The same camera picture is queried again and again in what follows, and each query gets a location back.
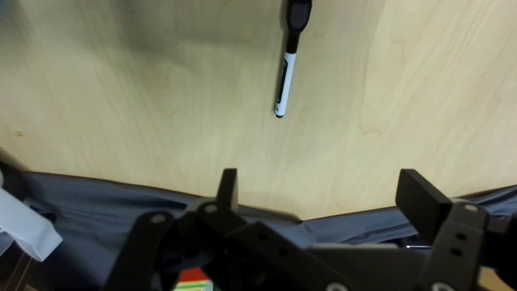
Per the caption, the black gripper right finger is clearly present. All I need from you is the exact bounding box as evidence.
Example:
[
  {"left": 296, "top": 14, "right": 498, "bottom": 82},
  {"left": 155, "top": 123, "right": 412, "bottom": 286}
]
[{"left": 396, "top": 168, "right": 517, "bottom": 291}]

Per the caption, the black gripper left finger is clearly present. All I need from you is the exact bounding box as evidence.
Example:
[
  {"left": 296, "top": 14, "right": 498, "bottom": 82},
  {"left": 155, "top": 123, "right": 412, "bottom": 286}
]
[{"left": 104, "top": 168, "right": 351, "bottom": 291}]

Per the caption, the black and white marker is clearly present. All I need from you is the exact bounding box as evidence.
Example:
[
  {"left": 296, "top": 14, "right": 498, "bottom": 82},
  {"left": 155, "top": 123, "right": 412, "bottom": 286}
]
[{"left": 273, "top": 0, "right": 312, "bottom": 118}]

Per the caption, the red box with coloured blocks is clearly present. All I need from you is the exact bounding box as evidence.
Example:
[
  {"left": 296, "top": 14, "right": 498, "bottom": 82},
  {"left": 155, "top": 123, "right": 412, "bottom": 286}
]
[{"left": 173, "top": 268, "right": 215, "bottom": 291}]

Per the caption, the grey table cloth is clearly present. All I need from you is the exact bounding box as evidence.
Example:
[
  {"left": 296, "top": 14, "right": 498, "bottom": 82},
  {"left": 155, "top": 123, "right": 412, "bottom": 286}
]
[{"left": 0, "top": 155, "right": 517, "bottom": 291}]

